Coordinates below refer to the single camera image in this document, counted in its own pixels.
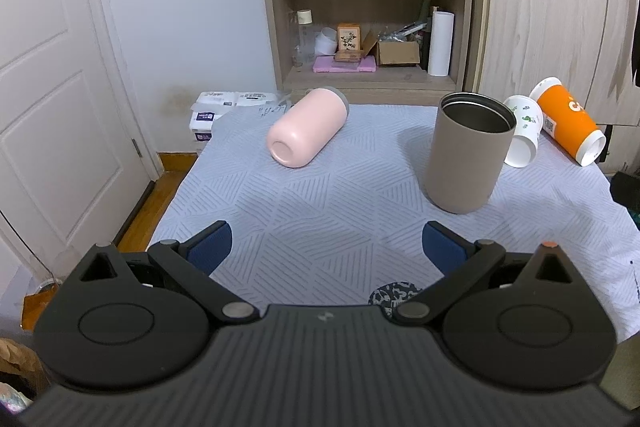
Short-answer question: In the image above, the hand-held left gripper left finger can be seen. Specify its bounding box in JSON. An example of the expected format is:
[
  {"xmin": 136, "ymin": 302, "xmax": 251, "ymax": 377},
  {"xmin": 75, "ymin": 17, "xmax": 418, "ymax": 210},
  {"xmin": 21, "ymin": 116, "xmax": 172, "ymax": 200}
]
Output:
[{"xmin": 65, "ymin": 220, "xmax": 261, "ymax": 326}]

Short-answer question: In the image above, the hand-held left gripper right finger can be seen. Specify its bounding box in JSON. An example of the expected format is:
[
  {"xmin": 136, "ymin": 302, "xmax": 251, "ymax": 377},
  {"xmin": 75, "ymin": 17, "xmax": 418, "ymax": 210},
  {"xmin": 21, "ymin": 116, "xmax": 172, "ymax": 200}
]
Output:
[{"xmin": 392, "ymin": 220, "xmax": 581, "ymax": 326}]

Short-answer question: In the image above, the pink cup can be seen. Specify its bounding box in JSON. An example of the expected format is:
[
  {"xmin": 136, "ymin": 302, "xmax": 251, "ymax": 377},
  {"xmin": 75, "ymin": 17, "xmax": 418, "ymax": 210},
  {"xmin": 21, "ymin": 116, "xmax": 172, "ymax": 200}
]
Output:
[{"xmin": 266, "ymin": 87, "xmax": 349, "ymax": 168}]

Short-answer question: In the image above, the taupe metal-lined cup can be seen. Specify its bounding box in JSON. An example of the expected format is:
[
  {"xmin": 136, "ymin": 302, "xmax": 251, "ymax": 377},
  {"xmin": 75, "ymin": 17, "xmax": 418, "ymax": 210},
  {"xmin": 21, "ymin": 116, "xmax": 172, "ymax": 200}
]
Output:
[{"xmin": 425, "ymin": 92, "xmax": 517, "ymax": 215}]

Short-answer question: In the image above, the white paper cup green print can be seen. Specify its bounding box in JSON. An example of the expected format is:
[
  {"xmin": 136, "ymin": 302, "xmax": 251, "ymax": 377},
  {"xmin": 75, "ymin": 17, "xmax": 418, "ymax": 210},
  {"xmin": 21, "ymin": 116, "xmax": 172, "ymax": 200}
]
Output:
[{"xmin": 503, "ymin": 95, "xmax": 545, "ymax": 168}]

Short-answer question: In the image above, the orange paper cup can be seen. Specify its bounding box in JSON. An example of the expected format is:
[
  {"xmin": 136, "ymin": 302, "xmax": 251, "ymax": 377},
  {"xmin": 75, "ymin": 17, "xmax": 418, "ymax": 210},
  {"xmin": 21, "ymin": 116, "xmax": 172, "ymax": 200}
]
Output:
[{"xmin": 529, "ymin": 77, "xmax": 607, "ymax": 166}]

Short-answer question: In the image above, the black patterned round pad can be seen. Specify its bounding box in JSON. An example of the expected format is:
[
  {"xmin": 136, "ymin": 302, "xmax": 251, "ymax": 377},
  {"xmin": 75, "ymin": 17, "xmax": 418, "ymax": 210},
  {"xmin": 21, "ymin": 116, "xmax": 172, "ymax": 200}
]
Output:
[{"xmin": 369, "ymin": 282, "xmax": 426, "ymax": 315}]

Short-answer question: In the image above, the pale blue line-patterned cloth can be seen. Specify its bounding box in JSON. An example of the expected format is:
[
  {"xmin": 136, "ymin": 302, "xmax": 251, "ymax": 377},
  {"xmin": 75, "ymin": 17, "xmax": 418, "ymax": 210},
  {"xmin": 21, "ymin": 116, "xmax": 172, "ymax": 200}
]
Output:
[{"xmin": 150, "ymin": 103, "xmax": 640, "ymax": 343}]

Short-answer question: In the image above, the white tissue pack purple label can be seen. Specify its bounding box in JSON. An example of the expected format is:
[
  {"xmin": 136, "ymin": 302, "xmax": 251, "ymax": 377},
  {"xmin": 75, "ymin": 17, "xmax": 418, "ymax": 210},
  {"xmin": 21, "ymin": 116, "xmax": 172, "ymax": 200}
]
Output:
[{"xmin": 189, "ymin": 105, "xmax": 223, "ymax": 142}]

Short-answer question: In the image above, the orange plastic bag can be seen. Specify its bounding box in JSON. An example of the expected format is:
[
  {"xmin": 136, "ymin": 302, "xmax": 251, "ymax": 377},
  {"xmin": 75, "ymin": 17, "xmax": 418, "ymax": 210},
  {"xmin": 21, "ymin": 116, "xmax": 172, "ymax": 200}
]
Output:
[{"xmin": 20, "ymin": 282, "xmax": 62, "ymax": 334}]

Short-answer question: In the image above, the black bag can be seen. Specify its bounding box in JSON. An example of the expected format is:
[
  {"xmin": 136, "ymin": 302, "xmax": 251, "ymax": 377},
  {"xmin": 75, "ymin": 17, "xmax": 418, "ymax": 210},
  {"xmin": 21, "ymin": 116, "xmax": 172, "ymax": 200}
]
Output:
[{"xmin": 609, "ymin": 171, "xmax": 640, "ymax": 228}]

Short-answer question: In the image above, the open cardboard box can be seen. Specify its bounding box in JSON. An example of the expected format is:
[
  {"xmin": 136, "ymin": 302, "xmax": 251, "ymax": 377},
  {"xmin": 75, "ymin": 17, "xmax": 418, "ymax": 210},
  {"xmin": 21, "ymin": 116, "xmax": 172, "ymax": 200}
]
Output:
[{"xmin": 362, "ymin": 27, "xmax": 421, "ymax": 68}]

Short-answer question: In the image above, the white cylinder roll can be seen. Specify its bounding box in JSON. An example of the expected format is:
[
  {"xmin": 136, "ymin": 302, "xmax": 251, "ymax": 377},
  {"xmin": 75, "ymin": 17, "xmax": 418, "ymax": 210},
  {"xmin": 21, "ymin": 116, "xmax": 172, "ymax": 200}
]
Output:
[{"xmin": 427, "ymin": 11, "xmax": 455, "ymax": 78}]

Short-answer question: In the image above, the pink flat box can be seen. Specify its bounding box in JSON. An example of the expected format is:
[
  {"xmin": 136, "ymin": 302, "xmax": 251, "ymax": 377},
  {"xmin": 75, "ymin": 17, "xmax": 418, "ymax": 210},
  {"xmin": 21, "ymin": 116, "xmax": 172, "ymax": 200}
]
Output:
[{"xmin": 313, "ymin": 55, "xmax": 377, "ymax": 74}]

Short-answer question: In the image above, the white door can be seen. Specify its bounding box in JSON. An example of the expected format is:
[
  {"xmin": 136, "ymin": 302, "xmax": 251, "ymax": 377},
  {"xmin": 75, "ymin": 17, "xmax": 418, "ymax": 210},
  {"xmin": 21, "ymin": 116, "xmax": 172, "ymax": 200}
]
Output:
[{"xmin": 0, "ymin": 0, "xmax": 157, "ymax": 278}]

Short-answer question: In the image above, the brown paper bag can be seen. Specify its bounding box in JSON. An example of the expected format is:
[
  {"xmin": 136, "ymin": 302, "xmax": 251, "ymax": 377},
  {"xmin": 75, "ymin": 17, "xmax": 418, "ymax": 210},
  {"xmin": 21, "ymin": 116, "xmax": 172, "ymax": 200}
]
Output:
[{"xmin": 0, "ymin": 337, "xmax": 49, "ymax": 400}]

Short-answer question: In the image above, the dark green bottle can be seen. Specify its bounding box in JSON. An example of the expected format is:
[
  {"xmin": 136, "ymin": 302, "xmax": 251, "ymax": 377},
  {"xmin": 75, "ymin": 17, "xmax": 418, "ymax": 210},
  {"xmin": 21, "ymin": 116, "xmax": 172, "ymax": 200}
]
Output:
[{"xmin": 419, "ymin": 0, "xmax": 434, "ymax": 62}]

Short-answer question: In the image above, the clear bottle cream cap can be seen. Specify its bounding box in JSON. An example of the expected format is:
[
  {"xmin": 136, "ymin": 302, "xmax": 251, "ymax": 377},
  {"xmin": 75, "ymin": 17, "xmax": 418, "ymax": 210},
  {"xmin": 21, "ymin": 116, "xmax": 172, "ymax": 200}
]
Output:
[{"xmin": 292, "ymin": 10, "xmax": 315, "ymax": 68}]

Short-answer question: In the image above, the brown flower print box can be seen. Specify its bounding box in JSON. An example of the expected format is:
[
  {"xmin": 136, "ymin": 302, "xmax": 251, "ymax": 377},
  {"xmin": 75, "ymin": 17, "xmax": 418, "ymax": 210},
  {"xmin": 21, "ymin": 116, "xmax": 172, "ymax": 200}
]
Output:
[{"xmin": 336, "ymin": 24, "xmax": 362, "ymax": 52}]

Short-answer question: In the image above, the white tape roll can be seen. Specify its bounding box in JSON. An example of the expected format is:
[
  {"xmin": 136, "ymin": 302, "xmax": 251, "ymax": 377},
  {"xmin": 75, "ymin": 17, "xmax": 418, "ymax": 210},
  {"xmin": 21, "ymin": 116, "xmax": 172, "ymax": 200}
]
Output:
[{"xmin": 315, "ymin": 28, "xmax": 339, "ymax": 56}]

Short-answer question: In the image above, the light wooden wardrobe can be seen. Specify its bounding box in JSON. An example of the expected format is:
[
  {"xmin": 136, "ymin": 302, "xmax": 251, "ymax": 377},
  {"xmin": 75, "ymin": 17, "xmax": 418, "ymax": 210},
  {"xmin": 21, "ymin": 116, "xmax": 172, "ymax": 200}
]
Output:
[{"xmin": 472, "ymin": 0, "xmax": 640, "ymax": 178}]

